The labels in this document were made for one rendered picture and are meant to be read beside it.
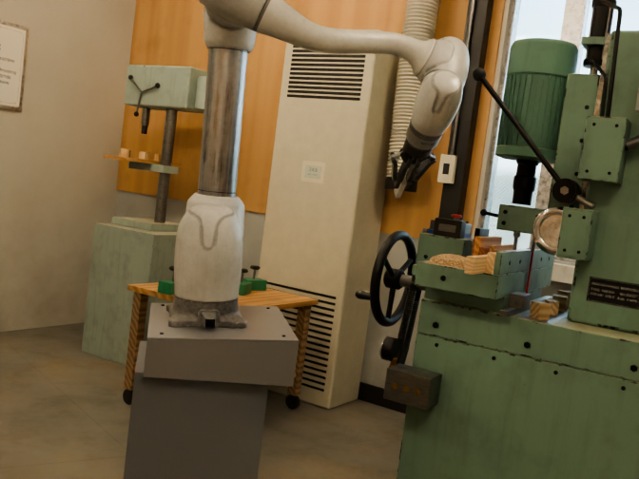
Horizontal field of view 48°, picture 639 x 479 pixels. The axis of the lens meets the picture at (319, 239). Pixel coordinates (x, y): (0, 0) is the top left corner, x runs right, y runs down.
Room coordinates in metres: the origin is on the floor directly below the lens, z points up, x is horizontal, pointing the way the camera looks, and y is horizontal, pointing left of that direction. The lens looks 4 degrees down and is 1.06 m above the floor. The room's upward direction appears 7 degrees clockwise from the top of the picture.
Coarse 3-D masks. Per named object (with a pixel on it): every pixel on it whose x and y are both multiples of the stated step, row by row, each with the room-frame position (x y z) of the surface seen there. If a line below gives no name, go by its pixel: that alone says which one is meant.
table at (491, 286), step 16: (416, 272) 1.81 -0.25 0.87; (432, 272) 1.79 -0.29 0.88; (448, 272) 1.77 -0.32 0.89; (528, 272) 1.96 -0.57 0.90; (544, 272) 2.13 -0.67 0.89; (448, 288) 1.77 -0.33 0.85; (464, 288) 1.75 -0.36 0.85; (480, 288) 1.73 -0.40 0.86; (496, 288) 1.71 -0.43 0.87; (512, 288) 1.83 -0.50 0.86
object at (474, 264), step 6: (468, 258) 1.65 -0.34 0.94; (474, 258) 1.65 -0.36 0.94; (480, 258) 1.68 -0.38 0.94; (486, 258) 1.72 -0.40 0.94; (468, 264) 1.65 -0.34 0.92; (474, 264) 1.65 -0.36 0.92; (480, 264) 1.69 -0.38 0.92; (468, 270) 1.65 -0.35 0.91; (474, 270) 1.66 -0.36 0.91; (480, 270) 1.70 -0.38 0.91
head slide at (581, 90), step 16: (576, 80) 1.86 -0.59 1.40; (592, 80) 1.85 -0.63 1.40; (576, 96) 1.86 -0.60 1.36; (592, 96) 1.84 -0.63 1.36; (576, 112) 1.86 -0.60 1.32; (592, 112) 1.84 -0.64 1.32; (560, 128) 1.88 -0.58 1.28; (576, 128) 1.86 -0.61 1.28; (560, 144) 1.87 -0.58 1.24; (576, 144) 1.85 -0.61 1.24; (560, 160) 1.87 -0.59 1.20; (576, 160) 1.85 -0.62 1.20; (560, 176) 1.87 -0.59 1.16; (576, 176) 1.85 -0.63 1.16
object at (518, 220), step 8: (504, 208) 1.97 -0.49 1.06; (512, 208) 1.96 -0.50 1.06; (520, 208) 1.94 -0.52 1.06; (528, 208) 1.94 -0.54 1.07; (536, 208) 1.93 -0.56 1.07; (504, 216) 1.96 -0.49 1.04; (512, 216) 1.95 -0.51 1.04; (520, 216) 1.94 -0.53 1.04; (528, 216) 1.93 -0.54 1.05; (496, 224) 1.97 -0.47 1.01; (504, 224) 1.96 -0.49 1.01; (512, 224) 1.95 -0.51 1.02; (520, 224) 1.94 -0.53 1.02; (528, 224) 1.93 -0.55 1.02; (520, 232) 1.94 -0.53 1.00; (528, 232) 1.93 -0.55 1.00
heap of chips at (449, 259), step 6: (432, 258) 1.82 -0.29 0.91; (438, 258) 1.81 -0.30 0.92; (444, 258) 1.80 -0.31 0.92; (450, 258) 1.80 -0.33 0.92; (456, 258) 1.79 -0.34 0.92; (462, 258) 1.79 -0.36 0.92; (444, 264) 1.79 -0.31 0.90; (450, 264) 1.78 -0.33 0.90; (456, 264) 1.78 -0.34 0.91; (462, 264) 1.77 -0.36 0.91
